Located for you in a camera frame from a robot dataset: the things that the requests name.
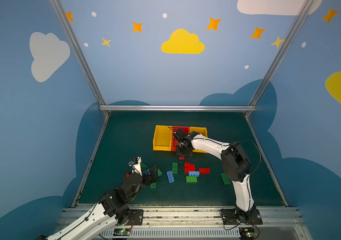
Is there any green lego brick upper left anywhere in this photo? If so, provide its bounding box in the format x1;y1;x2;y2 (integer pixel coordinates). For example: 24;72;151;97
140;163;147;171

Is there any left controller board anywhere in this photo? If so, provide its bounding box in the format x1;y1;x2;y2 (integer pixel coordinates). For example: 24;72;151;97
112;229;131;238

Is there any right yellow plastic bin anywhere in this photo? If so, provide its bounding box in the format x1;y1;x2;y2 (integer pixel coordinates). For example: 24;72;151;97
189;126;209;154

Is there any right controller board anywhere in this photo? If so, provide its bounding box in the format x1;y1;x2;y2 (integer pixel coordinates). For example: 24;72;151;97
239;228;259;240

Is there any controller board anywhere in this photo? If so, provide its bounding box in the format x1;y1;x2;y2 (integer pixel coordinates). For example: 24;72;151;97
239;228;259;240
112;229;131;238

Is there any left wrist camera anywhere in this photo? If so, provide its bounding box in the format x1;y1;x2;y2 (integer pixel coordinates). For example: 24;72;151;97
128;156;142;175

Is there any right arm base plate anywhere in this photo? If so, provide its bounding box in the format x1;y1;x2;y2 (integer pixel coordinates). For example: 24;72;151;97
220;208;263;225

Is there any aluminium frame post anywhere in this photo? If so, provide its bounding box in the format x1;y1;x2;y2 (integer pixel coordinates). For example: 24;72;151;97
249;0;315;111
49;0;105;107

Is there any yellow plastic bin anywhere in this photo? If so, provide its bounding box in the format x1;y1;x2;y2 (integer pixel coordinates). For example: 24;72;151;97
152;125;173;152
189;126;209;154

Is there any left yellow plastic bin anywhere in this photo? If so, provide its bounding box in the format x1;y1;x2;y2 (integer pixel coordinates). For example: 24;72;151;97
152;125;173;152

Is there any bright green lego brick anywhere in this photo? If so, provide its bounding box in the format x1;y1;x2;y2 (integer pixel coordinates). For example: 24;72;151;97
186;176;198;183

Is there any left aluminium frame post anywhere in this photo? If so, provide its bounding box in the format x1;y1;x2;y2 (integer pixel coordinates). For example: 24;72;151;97
49;0;105;107

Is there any horizontal aluminium frame rail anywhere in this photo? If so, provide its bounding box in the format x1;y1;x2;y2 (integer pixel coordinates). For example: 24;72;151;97
99;105;257;112

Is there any green lego brick centre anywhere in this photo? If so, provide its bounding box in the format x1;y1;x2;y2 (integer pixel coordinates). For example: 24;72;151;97
172;163;179;175

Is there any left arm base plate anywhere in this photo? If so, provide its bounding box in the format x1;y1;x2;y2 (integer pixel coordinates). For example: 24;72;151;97
118;209;144;226

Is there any light blue lego brick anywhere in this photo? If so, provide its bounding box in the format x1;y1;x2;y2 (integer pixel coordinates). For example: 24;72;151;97
189;171;200;177

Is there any right aluminium frame post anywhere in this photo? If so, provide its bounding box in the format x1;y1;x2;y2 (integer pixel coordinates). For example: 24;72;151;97
249;0;315;111

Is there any red lego brick stack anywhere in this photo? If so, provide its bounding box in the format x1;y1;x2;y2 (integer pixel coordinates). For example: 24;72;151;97
184;162;196;174

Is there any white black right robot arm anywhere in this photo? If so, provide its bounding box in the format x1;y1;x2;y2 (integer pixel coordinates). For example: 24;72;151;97
173;129;255;214

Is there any aluminium front mounting rail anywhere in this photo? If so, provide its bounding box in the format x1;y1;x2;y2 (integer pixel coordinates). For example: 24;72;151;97
55;205;312;240

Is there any green lego brick far right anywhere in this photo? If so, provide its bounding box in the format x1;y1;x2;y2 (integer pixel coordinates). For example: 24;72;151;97
221;173;232;186

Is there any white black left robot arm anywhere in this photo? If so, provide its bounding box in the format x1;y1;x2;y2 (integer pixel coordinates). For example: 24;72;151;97
40;166;158;240

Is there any red plastic bin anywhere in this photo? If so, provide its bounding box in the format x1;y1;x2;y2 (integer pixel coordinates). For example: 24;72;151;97
171;126;190;152

